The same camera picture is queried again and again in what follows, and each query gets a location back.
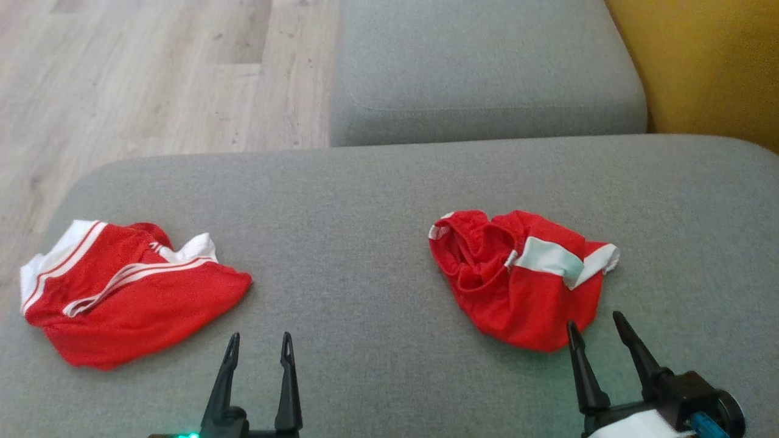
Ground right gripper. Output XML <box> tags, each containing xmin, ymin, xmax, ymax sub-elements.
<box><xmin>567</xmin><ymin>311</ymin><xmax>747</xmax><ymax>438</ymax></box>

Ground right gripper blue plug cable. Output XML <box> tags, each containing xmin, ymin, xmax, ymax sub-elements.
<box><xmin>693</xmin><ymin>412</ymin><xmax>722</xmax><ymax>436</ymax></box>

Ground red shorts wide white band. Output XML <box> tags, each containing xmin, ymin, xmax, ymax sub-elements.
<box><xmin>428</xmin><ymin>210</ymin><xmax>621</xmax><ymax>353</ymax></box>

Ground red shorts thin white stripes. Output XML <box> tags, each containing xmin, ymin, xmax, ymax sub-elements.
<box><xmin>19</xmin><ymin>220</ymin><xmax>253</xmax><ymax>371</ymax></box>

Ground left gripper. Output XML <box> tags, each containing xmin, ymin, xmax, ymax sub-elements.
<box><xmin>149</xmin><ymin>332</ymin><xmax>304</xmax><ymax>438</ymax></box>

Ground large grey sofa seat cushion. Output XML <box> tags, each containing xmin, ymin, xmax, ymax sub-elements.
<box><xmin>0</xmin><ymin>134</ymin><xmax>779</xmax><ymax>438</ymax></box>

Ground yellow cushion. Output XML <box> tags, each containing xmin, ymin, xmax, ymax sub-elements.
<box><xmin>606</xmin><ymin>0</ymin><xmax>779</xmax><ymax>154</ymax></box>

